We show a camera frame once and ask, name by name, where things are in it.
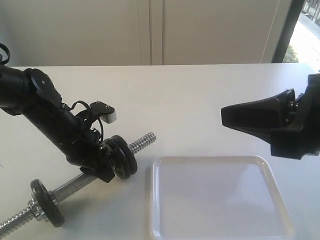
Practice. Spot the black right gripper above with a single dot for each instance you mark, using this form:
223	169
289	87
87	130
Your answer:
269	120

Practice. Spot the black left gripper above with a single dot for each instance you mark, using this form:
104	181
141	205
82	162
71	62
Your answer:
80	143

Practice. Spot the black weight plate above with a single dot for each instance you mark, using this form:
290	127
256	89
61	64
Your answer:
129	155
46	203
111	150

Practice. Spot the chrome threaded dumbbell bar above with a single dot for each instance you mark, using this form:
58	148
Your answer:
74	185

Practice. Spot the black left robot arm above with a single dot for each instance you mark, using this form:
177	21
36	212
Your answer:
31	93

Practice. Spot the chrome star lock nut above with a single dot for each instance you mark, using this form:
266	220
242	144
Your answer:
37	211

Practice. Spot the white plastic tray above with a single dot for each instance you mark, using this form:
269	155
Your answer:
217	198

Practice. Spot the white cabinet doors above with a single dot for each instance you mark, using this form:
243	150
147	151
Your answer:
141	32

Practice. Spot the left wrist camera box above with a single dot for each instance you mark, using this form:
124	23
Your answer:
103	111

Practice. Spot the black window frame post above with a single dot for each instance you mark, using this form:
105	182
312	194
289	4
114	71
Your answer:
287	30

